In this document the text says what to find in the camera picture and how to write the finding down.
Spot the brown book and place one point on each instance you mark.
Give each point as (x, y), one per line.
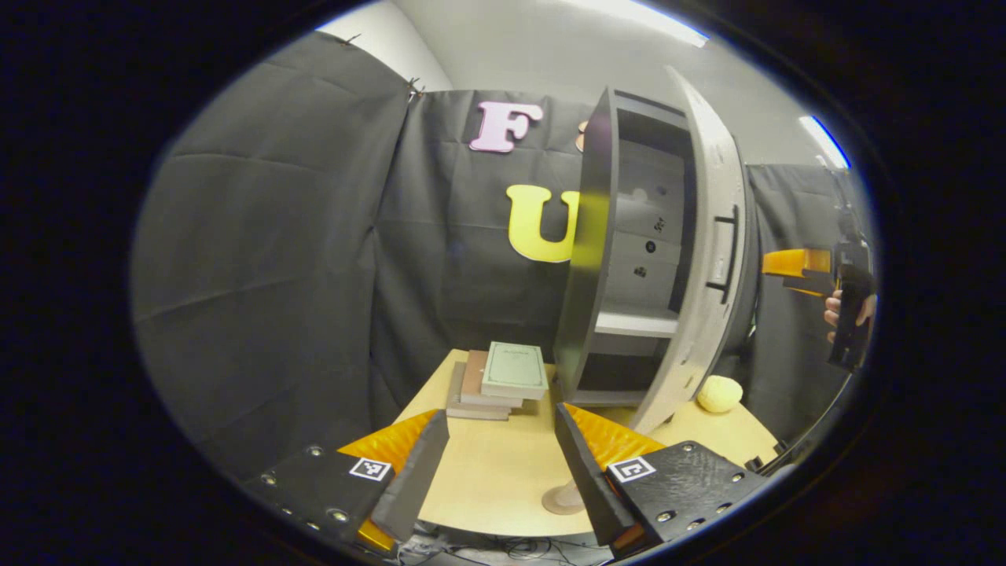
(471, 377)

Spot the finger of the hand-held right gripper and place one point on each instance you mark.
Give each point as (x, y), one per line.
(794, 261)

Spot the yellow bun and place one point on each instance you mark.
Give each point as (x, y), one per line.
(719, 395)

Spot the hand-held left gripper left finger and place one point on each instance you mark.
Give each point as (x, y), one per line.
(413, 479)

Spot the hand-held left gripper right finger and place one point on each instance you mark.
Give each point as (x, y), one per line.
(585, 479)

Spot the brown round coaster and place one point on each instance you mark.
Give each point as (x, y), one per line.
(556, 505)

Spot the grey cabinet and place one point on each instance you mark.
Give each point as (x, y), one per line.
(585, 275)

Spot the black backdrop cloth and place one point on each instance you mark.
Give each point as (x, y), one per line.
(275, 259)

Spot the grey book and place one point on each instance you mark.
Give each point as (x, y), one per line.
(454, 397)

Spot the grey cabinet door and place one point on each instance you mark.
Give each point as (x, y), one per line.
(707, 299)

